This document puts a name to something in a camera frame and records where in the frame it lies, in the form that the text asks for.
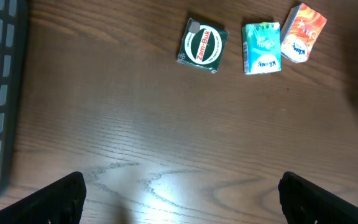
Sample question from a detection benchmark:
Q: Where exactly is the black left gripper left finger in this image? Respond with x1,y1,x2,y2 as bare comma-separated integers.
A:
0,171,86,224

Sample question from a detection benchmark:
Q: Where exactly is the orange tissue pack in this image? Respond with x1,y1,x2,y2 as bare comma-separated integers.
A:
280,3,327,63

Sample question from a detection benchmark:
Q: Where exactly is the green Zam-Buk box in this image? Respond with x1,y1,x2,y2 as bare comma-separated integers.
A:
176,18,229,73

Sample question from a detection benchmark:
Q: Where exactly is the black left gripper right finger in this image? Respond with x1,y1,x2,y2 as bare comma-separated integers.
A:
278,172,358,224

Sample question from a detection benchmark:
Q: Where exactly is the teal tissue pack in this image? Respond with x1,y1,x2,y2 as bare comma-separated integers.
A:
242,22,282,75

